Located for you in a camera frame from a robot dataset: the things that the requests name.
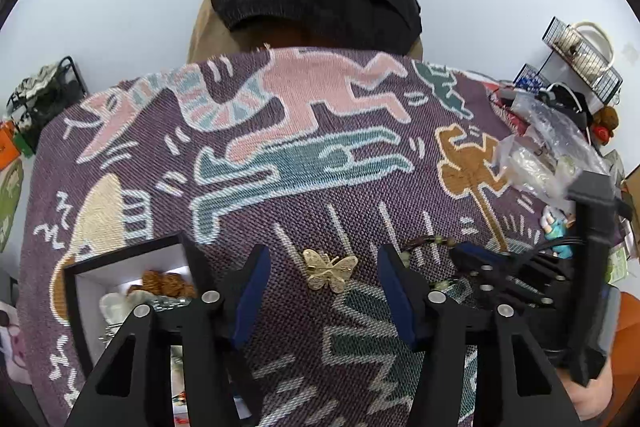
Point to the person right hand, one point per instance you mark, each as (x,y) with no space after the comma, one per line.
(591,400)

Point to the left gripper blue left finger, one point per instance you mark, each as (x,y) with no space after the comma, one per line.
(131,383)

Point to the white fabric flower clip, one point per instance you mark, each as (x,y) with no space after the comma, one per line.
(116,307)

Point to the cream handbag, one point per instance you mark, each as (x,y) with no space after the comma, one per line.
(582,53)

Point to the brown plush toy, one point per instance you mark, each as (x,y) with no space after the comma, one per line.
(605,121)

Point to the clear plastic bag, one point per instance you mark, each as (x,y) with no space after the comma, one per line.
(549,155)

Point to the black haired cartoon figurine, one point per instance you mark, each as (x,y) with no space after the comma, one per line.
(554,225)

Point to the gold butterfly hair clip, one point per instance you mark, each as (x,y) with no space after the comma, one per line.
(325,272)

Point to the black jacket on chair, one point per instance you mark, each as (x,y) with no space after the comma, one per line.
(392,26)

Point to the orange box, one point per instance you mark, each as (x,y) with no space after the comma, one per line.
(8,151)

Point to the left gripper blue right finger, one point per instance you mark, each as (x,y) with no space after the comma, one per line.
(516,383)

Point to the black shoe rack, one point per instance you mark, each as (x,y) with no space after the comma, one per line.
(38,99)

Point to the patterned purple woven tablecloth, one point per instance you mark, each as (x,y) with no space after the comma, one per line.
(340,152)

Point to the black wire wall basket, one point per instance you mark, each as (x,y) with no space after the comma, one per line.
(607,88)

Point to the green oval floor mat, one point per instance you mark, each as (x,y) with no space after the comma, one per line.
(11,188)

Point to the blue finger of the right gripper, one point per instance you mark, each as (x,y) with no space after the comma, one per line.
(487,272)

